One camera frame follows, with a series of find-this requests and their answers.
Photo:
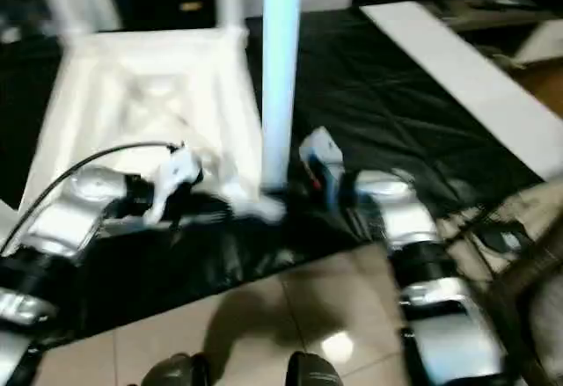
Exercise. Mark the white plastic table top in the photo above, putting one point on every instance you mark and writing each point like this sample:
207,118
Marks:
132,96

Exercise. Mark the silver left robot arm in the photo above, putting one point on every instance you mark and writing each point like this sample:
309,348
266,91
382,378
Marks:
61,223

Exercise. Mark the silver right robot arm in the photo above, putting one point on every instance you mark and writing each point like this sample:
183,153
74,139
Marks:
409,223

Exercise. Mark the white flat board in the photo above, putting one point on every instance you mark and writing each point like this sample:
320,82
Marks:
462,74

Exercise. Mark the small tan label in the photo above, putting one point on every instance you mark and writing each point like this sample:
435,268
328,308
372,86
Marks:
189,6

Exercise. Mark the black wifi router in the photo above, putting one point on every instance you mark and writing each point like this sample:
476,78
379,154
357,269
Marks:
501,240

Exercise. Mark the white flat box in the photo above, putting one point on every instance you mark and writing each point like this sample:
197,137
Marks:
538,41

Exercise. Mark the white cushion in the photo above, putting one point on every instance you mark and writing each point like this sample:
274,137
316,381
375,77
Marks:
547,320

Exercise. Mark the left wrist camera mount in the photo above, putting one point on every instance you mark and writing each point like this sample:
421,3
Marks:
176,170

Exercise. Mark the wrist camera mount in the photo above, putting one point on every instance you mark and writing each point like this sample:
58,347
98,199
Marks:
176,170
321,144

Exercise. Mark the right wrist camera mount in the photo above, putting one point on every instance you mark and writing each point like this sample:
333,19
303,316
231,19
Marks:
321,144

